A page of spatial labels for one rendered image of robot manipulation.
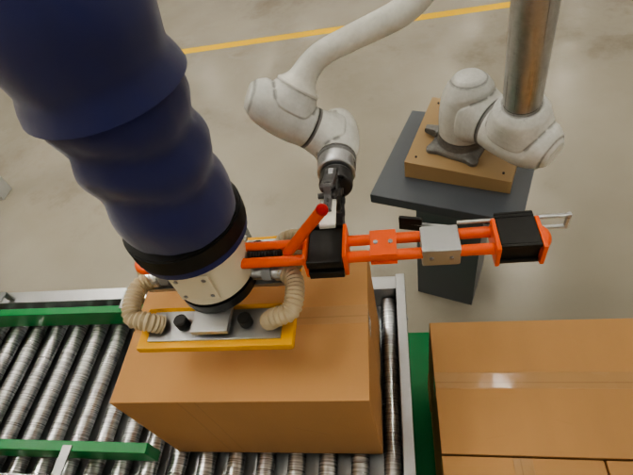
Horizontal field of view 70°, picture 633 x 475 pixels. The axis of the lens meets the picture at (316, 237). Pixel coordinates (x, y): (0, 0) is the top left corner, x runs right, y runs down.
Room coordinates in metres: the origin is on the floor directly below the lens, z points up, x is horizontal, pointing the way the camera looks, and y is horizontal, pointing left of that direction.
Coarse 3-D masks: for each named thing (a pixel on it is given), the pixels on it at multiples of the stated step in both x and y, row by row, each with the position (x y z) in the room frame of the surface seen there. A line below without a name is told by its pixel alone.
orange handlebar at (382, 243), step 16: (272, 240) 0.62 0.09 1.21; (288, 240) 0.61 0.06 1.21; (352, 240) 0.56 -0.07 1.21; (368, 240) 0.55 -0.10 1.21; (384, 240) 0.54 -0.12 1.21; (400, 240) 0.53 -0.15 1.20; (416, 240) 0.53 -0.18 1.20; (272, 256) 0.58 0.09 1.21; (288, 256) 0.57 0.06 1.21; (352, 256) 0.52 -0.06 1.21; (368, 256) 0.52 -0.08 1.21; (384, 256) 0.51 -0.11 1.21; (400, 256) 0.50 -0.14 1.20; (416, 256) 0.49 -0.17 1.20; (144, 272) 0.64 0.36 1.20
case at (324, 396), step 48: (336, 288) 0.64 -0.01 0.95; (336, 336) 0.51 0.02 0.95; (144, 384) 0.53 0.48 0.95; (192, 384) 0.50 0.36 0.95; (240, 384) 0.47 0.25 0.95; (288, 384) 0.44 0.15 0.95; (336, 384) 0.41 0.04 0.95; (192, 432) 0.48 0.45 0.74; (240, 432) 0.44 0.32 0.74; (288, 432) 0.41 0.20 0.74; (336, 432) 0.38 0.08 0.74
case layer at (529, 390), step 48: (432, 336) 0.64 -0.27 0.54; (480, 336) 0.60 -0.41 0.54; (528, 336) 0.56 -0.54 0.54; (576, 336) 0.52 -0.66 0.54; (624, 336) 0.48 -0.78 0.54; (432, 384) 0.55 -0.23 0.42; (480, 384) 0.46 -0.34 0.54; (528, 384) 0.43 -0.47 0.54; (576, 384) 0.39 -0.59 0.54; (624, 384) 0.36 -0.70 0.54; (480, 432) 0.34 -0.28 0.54; (528, 432) 0.31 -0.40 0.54; (576, 432) 0.28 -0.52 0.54; (624, 432) 0.25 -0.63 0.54
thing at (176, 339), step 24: (168, 312) 0.60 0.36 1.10; (192, 312) 0.59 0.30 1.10; (240, 312) 0.55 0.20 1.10; (144, 336) 0.56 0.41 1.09; (168, 336) 0.54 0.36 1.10; (192, 336) 0.53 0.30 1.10; (216, 336) 0.51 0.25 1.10; (240, 336) 0.49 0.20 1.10; (264, 336) 0.48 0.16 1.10; (288, 336) 0.47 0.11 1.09
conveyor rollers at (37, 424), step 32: (384, 320) 0.74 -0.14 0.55; (0, 352) 1.06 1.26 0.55; (32, 352) 1.03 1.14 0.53; (64, 352) 0.97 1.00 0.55; (96, 352) 0.95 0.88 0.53; (384, 352) 0.64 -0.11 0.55; (32, 384) 0.89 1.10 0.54; (96, 384) 0.81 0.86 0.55; (384, 384) 0.54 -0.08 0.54; (0, 416) 0.81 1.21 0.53; (32, 416) 0.76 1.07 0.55; (64, 416) 0.73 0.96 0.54; (96, 416) 0.71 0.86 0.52; (384, 416) 0.45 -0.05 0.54; (160, 448) 0.54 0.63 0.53; (384, 448) 0.37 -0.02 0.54
